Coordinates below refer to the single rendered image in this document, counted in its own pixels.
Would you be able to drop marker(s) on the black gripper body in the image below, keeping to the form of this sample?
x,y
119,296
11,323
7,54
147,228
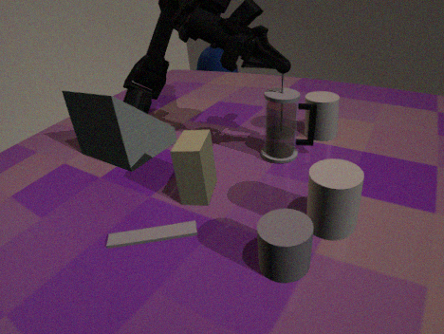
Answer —
x,y
234,44

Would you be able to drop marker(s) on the french press coffee maker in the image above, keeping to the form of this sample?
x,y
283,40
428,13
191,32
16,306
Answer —
x,y
281,115

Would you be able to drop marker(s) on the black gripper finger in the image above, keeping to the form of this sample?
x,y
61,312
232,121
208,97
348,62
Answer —
x,y
258,57
265,44

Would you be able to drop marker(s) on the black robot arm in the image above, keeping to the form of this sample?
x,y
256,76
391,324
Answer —
x,y
191,18

